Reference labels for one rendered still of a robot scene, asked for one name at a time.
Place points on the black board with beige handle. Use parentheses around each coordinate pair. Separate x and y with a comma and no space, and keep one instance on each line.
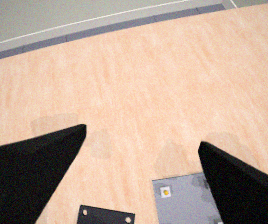
(103,216)

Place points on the grey base plate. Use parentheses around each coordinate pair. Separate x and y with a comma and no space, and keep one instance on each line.
(185,199)

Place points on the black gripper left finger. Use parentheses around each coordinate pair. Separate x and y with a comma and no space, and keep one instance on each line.
(32,169)

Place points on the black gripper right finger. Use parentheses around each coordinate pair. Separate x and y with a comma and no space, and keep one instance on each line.
(240,190)

